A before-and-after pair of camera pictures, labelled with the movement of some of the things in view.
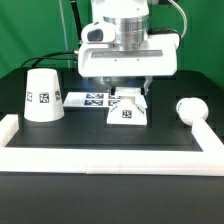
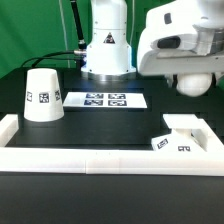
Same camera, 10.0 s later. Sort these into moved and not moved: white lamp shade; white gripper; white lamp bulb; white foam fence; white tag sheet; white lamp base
Moved: white gripper; white lamp base; white lamp bulb
Not moved: white lamp shade; white tag sheet; white foam fence
